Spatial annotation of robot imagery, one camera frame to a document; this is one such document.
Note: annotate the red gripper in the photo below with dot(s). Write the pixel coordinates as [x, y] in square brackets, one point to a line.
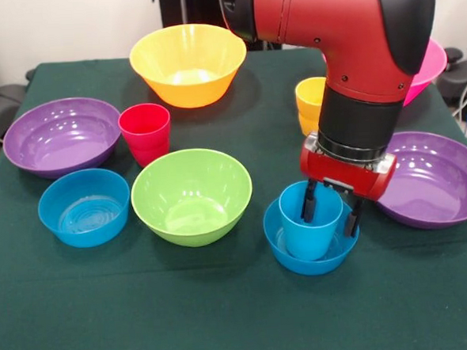
[344, 176]

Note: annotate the blue cup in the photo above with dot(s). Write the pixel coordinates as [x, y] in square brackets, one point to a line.
[305, 242]

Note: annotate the blue bowl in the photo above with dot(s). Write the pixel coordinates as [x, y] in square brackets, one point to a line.
[314, 267]
[82, 232]

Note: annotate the orange cup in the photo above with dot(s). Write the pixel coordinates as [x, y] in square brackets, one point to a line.
[310, 103]

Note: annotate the green bowl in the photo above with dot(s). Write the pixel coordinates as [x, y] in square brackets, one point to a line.
[193, 229]

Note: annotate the pink bowl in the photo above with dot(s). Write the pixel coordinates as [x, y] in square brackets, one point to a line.
[429, 68]

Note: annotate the orange bowl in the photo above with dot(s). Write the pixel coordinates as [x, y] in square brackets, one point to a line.
[189, 94]

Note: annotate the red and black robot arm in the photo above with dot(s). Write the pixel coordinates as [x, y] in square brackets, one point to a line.
[347, 29]

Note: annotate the purple bowl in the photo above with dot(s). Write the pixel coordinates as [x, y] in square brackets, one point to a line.
[441, 194]
[57, 146]

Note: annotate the dark green tablecloth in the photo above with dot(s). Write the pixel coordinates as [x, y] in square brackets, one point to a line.
[242, 321]

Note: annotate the red cup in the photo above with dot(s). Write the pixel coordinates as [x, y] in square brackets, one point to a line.
[146, 140]

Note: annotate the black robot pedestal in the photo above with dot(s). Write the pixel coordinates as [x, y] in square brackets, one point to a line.
[191, 7]

